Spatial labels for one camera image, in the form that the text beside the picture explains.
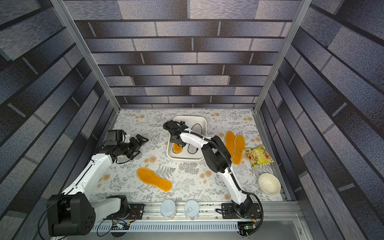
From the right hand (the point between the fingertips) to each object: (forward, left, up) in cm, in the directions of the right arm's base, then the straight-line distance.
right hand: (177, 138), depth 100 cm
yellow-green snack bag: (-13, -52, +1) cm, 53 cm away
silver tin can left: (-43, 0, +3) cm, 43 cm away
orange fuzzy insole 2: (-2, -43, -2) cm, 43 cm away
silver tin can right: (-43, -12, +3) cm, 44 cm away
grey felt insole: (+10, -14, -1) cm, 17 cm away
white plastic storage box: (-11, -8, 0) cm, 14 cm away
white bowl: (-29, -54, -2) cm, 62 cm away
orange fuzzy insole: (-8, -1, 0) cm, 9 cm away
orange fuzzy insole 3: (-25, +15, -2) cm, 29 cm away
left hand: (-12, +16, +13) cm, 23 cm away
